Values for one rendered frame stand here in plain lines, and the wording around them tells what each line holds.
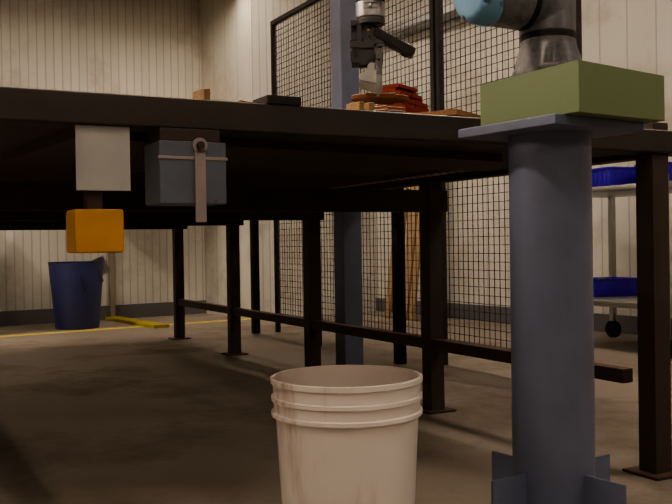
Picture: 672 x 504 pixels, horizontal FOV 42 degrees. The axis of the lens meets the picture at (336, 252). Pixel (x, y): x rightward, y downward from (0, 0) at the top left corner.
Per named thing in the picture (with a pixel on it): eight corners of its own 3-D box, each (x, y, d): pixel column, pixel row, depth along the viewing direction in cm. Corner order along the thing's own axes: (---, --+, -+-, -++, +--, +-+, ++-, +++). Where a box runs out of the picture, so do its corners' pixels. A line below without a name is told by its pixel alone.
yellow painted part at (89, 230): (124, 252, 162) (122, 124, 161) (75, 253, 157) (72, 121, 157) (114, 252, 169) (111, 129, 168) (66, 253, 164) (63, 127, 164)
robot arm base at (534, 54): (600, 80, 183) (599, 33, 184) (557, 70, 174) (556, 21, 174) (540, 92, 195) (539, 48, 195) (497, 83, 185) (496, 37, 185)
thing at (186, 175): (231, 222, 170) (229, 128, 170) (161, 222, 163) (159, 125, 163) (210, 223, 180) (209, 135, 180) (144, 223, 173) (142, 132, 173)
